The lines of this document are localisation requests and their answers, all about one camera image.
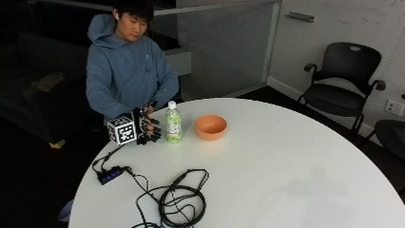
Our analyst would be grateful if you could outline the green bottle with white cap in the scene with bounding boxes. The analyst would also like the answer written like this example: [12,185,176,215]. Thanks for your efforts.
[164,100,184,144]

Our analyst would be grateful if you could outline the glass partition panel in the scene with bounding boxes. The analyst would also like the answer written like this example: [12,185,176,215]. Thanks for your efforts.
[151,0,284,100]

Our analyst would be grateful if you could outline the white wall outlet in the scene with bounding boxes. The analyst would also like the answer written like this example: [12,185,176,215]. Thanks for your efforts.
[382,99,405,118]

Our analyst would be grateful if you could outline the thin black glove cable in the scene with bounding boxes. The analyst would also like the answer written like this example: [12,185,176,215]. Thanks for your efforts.
[91,143,128,176]

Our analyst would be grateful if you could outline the dark sofa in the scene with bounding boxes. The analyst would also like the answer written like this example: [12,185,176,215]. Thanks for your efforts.
[0,30,91,145]

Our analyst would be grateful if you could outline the coiled black cable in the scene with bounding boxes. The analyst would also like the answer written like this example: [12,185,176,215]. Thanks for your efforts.
[124,168,212,228]

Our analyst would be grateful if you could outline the black chair seat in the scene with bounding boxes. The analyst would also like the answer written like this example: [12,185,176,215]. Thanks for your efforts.
[366,119,405,161]

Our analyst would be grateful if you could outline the black usb hub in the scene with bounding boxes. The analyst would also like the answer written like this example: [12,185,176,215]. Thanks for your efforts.
[96,165,127,186]

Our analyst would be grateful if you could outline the black office chair with armrests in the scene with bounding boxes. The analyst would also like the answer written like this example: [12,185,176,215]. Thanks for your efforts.
[297,41,388,135]

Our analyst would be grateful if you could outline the orange bowl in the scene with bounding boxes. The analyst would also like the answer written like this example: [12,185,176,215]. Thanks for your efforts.
[193,114,229,142]

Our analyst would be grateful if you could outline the grey wall bracket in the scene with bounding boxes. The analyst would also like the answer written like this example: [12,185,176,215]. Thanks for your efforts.
[284,10,317,24]

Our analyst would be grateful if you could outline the white marker cube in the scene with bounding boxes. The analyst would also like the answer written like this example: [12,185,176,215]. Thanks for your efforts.
[107,115,140,146]

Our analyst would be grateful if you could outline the the person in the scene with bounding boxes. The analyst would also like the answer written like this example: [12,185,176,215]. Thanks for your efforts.
[85,0,181,125]

